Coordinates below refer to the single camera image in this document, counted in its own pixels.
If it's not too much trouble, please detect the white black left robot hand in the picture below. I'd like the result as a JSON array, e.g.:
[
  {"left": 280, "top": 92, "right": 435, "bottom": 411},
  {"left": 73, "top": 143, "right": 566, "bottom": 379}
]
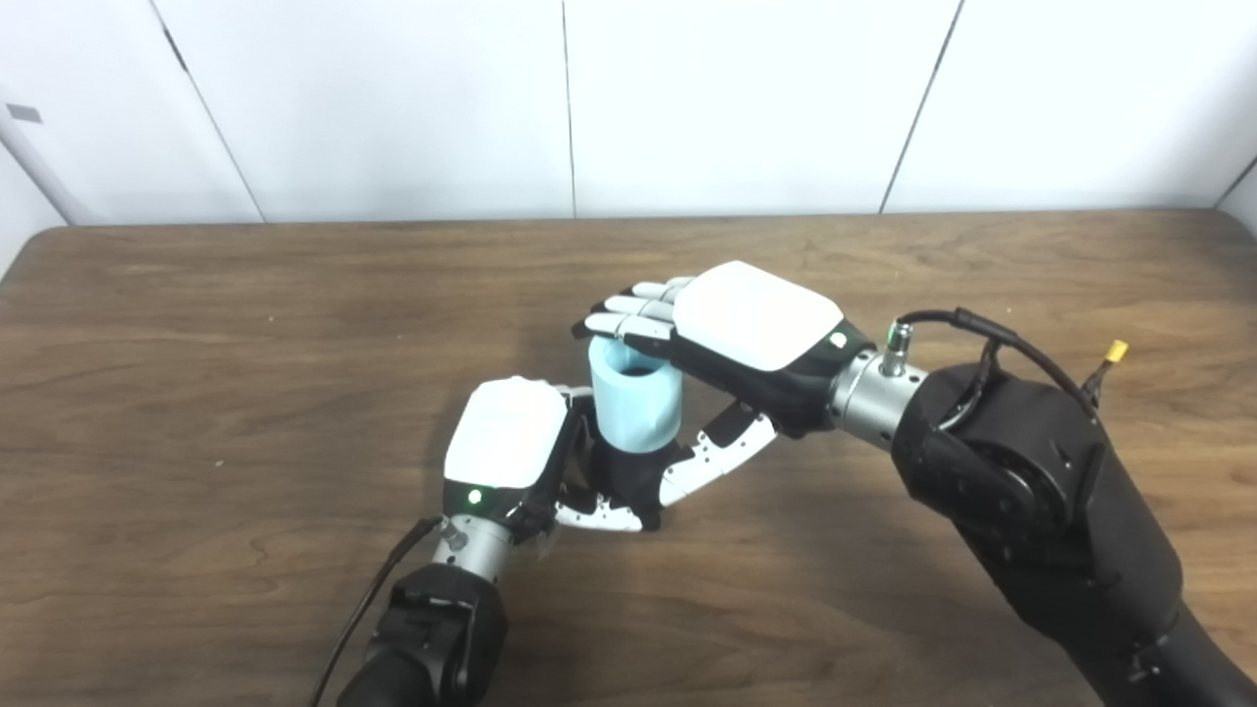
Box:
[{"left": 442, "top": 376, "right": 661, "bottom": 543}]

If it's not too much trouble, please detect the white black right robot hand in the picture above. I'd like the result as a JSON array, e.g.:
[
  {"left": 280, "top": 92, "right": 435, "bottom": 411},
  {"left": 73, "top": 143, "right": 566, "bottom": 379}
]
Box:
[{"left": 573, "top": 260, "right": 875, "bottom": 509}]

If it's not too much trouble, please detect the black funnel-shaped nozzle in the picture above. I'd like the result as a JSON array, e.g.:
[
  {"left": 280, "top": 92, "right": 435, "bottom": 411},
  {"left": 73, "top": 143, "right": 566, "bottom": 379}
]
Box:
[{"left": 579, "top": 437, "right": 693, "bottom": 526}]

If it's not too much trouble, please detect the light blue cup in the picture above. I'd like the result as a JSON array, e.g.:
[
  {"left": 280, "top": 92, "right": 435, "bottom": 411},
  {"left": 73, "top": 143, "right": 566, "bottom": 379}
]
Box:
[{"left": 588, "top": 336, "right": 683, "bottom": 455}]

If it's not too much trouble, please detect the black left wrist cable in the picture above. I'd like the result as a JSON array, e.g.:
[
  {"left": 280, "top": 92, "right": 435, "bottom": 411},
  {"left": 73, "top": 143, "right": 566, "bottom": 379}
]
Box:
[{"left": 309, "top": 516, "right": 467, "bottom": 707}]

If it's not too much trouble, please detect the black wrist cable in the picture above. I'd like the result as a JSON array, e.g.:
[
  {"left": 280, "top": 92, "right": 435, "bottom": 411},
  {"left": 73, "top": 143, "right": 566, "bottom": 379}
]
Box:
[
  {"left": 879, "top": 308, "right": 1096, "bottom": 423},
  {"left": 309, "top": 516, "right": 467, "bottom": 707}
]

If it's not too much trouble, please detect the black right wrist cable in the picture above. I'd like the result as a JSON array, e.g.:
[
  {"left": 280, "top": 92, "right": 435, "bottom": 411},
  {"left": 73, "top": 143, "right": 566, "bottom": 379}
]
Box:
[{"left": 879, "top": 308, "right": 1096, "bottom": 423}]

